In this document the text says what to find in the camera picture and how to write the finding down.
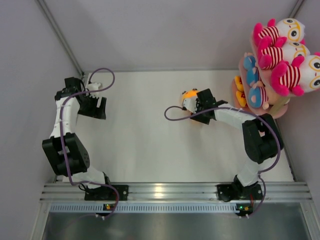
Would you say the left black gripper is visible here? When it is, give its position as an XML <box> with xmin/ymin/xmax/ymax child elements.
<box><xmin>78</xmin><ymin>93</ymin><xmax>106</xmax><ymax>120</ymax></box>

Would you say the yellow bear plush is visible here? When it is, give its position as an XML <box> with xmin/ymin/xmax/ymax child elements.
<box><xmin>234</xmin><ymin>75</ymin><xmax>244</xmax><ymax>93</ymax></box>
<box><xmin>181</xmin><ymin>88</ymin><xmax>199</xmax><ymax>116</ymax></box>
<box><xmin>235</xmin><ymin>90</ymin><xmax>248</xmax><ymax>108</ymax></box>

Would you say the boy plush black hair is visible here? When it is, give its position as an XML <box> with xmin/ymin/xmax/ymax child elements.
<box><xmin>248</xmin><ymin>84</ymin><xmax>270</xmax><ymax>110</ymax></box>

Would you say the pink panda plush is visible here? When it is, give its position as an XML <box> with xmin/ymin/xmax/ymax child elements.
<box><xmin>252</xmin><ymin>18</ymin><xmax>305</xmax><ymax>46</ymax></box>
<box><xmin>270</xmin><ymin>52</ymin><xmax>320</xmax><ymax>97</ymax></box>
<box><xmin>257</xmin><ymin>36</ymin><xmax>311</xmax><ymax>70</ymax></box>

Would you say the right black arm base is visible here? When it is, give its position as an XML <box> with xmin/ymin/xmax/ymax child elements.
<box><xmin>217</xmin><ymin>183</ymin><xmax>263</xmax><ymax>202</ymax></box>

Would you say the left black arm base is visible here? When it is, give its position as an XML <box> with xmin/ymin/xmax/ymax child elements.
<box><xmin>79</xmin><ymin>184</ymin><xmax>129</xmax><ymax>201</ymax></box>

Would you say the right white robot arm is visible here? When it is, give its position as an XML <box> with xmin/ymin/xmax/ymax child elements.
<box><xmin>182</xmin><ymin>88</ymin><xmax>284</xmax><ymax>202</ymax></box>

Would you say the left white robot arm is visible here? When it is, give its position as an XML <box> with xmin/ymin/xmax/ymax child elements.
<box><xmin>42</xmin><ymin>77</ymin><xmax>113</xmax><ymax>200</ymax></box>

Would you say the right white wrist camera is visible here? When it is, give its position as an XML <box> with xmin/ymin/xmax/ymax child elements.
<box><xmin>182</xmin><ymin>96</ymin><xmax>198</xmax><ymax>114</ymax></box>

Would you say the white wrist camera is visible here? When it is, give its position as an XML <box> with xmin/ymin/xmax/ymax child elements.
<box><xmin>86</xmin><ymin>82</ymin><xmax>103</xmax><ymax>94</ymax></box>
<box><xmin>182</xmin><ymin>96</ymin><xmax>198</xmax><ymax>114</ymax></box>

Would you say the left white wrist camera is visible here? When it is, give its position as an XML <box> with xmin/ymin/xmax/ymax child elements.
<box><xmin>86</xmin><ymin>82</ymin><xmax>103</xmax><ymax>94</ymax></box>

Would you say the white slotted cable duct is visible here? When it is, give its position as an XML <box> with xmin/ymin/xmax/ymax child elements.
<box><xmin>49</xmin><ymin>202</ymin><xmax>240</xmax><ymax>214</ymax></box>

